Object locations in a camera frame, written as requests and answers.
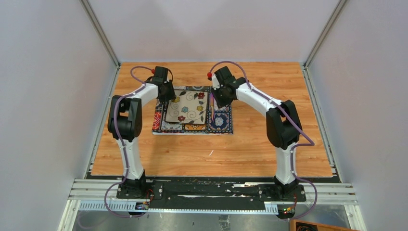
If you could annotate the orange wooden box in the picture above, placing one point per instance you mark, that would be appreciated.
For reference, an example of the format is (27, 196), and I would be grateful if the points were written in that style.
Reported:
(299, 225)

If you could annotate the colourful patterned placemat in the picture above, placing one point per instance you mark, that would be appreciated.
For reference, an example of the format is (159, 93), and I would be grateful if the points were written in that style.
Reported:
(222, 125)

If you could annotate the silver fork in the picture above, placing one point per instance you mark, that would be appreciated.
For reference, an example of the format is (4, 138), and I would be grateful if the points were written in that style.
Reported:
(163, 114)

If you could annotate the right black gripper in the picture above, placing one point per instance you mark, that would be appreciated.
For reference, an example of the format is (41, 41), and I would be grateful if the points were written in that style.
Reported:
(220, 103)

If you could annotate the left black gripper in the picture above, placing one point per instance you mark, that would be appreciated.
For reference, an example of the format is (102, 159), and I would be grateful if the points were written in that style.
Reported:
(171, 96)

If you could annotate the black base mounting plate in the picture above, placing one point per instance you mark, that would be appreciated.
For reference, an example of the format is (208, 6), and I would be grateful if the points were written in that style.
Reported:
(215, 196)

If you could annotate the square floral plate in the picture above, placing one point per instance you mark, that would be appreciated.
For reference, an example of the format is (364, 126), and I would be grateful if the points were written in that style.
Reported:
(188, 107)

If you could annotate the purple handled knife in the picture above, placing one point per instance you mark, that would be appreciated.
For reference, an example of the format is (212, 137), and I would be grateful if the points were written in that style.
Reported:
(212, 104)

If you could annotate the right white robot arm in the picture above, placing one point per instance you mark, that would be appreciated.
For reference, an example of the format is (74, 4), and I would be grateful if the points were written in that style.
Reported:
(282, 121)

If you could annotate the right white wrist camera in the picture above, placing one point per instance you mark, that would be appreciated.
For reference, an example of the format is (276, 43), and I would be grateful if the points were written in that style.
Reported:
(215, 82)

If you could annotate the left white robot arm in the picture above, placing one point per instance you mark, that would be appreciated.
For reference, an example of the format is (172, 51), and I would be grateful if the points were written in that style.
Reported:
(125, 125)

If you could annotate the aluminium frame rail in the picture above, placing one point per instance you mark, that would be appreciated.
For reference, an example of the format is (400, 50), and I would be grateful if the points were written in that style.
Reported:
(101, 194)

